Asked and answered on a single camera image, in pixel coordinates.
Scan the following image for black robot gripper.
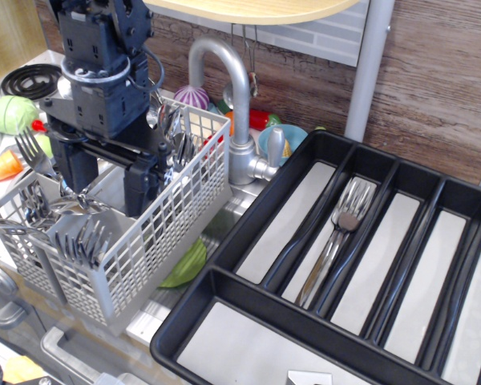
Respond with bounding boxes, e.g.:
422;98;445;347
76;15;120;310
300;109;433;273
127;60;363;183
41;51;161;217

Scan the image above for silver fork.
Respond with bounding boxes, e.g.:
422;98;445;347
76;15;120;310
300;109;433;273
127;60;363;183
14;131;60;180
54;217;112;269

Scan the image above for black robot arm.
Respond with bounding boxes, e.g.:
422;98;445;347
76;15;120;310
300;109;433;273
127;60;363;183
40;1;163;217

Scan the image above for silver spoon bundle in basket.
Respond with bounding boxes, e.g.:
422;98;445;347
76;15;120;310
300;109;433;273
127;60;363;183
146;91;196;173

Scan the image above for grey plastic cutlery basket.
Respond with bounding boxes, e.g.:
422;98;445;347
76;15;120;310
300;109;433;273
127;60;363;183
1;105;231;335

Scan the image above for silver forks in tray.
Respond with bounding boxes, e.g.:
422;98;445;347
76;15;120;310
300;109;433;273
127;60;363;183
294;177;376;309

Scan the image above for black cutlery tray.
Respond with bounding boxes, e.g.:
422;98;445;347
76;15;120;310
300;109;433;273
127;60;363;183
150;131;481;384

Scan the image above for orange toy carrot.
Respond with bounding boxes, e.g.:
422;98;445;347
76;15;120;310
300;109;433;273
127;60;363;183
0;150;24;181

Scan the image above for purple toy onion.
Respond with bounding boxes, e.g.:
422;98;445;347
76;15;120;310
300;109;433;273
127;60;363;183
174;85;209;110

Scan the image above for green toy cabbage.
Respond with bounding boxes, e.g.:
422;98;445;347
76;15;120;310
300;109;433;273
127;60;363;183
0;95;39;136

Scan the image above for black stove coil burner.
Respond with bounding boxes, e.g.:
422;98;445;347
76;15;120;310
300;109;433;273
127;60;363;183
0;63;62;101

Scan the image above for green toy leaf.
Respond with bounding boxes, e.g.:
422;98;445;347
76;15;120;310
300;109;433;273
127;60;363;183
159;238;207;289

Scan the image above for silver sink faucet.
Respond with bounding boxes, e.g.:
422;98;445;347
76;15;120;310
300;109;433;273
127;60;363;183
188;35;285;185

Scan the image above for red toy pepper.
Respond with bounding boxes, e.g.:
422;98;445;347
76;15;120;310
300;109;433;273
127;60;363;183
249;109;270;131

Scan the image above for blue toy bowl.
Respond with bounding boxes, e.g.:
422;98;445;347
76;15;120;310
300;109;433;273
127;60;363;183
258;124;308;165

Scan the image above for light wooden shelf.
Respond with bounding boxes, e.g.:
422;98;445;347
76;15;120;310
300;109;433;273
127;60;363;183
146;0;358;26

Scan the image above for grey metal shelf post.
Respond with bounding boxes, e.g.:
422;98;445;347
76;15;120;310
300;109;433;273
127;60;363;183
344;0;395;143

